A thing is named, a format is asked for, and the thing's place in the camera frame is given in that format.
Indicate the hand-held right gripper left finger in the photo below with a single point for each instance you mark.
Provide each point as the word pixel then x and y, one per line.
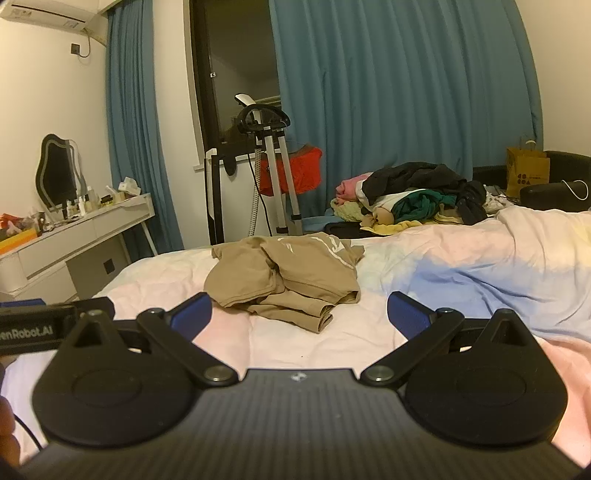
pixel 194 311

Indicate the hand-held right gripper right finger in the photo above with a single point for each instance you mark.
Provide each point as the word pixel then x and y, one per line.
pixel 408 314

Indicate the tan t-shirt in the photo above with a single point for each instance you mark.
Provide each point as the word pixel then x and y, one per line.
pixel 286 277

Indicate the person's left hand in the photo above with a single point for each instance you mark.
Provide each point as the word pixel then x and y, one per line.
pixel 7 434

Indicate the pastel duvet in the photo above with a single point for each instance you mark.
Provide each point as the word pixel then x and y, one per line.
pixel 461 277

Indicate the white dressing table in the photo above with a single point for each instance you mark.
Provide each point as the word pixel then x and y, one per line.
pixel 60 244

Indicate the orange box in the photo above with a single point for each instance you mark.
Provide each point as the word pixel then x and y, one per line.
pixel 16 237

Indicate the green garment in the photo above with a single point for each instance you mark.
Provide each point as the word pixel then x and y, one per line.
pixel 420 205

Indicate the black folded stand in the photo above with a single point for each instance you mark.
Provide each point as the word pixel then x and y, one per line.
pixel 214 198

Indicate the white garment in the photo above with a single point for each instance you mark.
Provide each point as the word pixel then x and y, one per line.
pixel 388 199

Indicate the yellow-green towel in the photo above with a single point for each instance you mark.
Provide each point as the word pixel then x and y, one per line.
pixel 346 210

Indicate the row of cosmetic bottles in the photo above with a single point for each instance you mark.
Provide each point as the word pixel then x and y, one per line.
pixel 85 203

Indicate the black garment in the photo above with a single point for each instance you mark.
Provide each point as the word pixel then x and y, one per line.
pixel 415 177

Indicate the pink garment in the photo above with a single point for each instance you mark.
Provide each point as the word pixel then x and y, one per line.
pixel 351 187

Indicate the tissue box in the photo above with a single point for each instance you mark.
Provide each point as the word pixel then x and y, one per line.
pixel 129 187

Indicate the wavy vanity mirror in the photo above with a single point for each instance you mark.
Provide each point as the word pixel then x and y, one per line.
pixel 57 175

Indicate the garment steamer stand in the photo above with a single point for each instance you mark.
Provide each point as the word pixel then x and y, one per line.
pixel 272 152

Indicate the red cloth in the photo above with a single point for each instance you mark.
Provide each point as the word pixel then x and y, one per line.
pixel 304 170

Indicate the cardboard box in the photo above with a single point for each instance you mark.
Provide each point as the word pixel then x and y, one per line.
pixel 526 170

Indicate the narrow blue curtain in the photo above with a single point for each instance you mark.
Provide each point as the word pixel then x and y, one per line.
pixel 134 115

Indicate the black sofa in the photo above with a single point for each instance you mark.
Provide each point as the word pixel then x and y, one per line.
pixel 563 166

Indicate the wide blue curtain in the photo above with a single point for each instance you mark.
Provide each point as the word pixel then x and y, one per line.
pixel 392 83

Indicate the dark window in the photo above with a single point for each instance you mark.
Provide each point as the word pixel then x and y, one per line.
pixel 240 55

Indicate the white air conditioner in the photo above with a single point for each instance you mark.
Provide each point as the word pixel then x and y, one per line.
pixel 46 11

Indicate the black wall socket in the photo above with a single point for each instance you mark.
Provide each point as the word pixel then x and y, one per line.
pixel 108 267
pixel 75 47

